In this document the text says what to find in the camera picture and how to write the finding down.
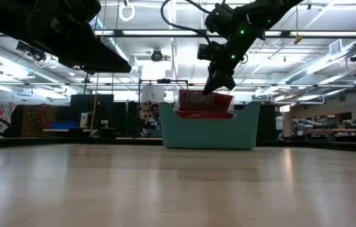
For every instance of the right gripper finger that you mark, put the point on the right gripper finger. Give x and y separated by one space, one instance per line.
230 82
217 80

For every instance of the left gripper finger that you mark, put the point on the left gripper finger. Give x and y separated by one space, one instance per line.
95 53
89 71

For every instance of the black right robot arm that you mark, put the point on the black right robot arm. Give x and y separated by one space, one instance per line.
259 12

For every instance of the yellow box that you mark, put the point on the yellow box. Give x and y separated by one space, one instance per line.
83 119

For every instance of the teal plastic basket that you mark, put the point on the teal plastic basket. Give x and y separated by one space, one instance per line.
209 132

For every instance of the blue box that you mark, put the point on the blue box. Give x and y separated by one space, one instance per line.
60 125

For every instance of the yellow hanging hook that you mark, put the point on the yellow hanging hook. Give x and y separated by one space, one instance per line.
297 39

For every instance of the patterned orange tapestry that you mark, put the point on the patterned orange tapestry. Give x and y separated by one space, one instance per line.
39 119

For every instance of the person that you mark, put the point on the person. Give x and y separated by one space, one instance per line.
155 113

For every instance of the white air vent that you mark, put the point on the white air vent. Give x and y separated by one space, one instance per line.
335 47

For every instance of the wooden workbench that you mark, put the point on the wooden workbench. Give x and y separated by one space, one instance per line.
338 130

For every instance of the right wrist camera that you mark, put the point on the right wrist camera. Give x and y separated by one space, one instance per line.
206 52

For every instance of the black ceiling camera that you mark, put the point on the black ceiling camera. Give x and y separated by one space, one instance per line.
32 53

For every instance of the black overhead camera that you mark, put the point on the black overhead camera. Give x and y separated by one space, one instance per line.
156 55

